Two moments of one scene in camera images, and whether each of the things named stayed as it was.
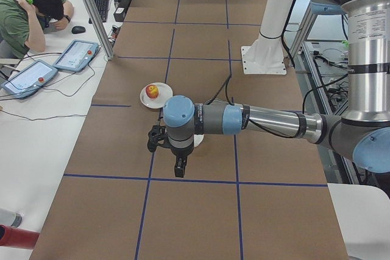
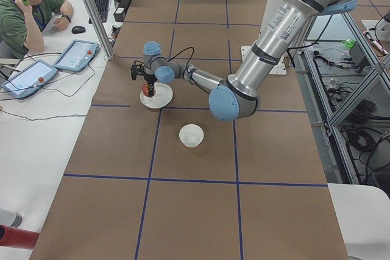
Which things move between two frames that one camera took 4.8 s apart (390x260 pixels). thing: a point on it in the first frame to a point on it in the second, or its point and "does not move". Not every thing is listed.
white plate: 164,92 does not move
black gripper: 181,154 to 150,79
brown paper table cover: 242,197 does not move
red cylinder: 17,237 does not move
